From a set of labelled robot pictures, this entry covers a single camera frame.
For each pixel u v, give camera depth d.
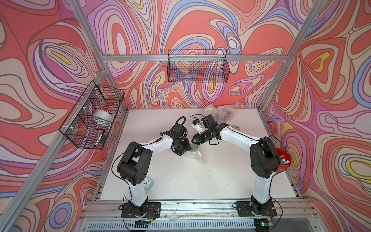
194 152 0.84
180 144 0.80
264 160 0.49
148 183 0.80
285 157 0.80
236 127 1.02
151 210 0.72
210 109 1.08
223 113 1.05
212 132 0.69
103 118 0.70
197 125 0.83
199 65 0.96
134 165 0.48
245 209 0.73
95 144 0.70
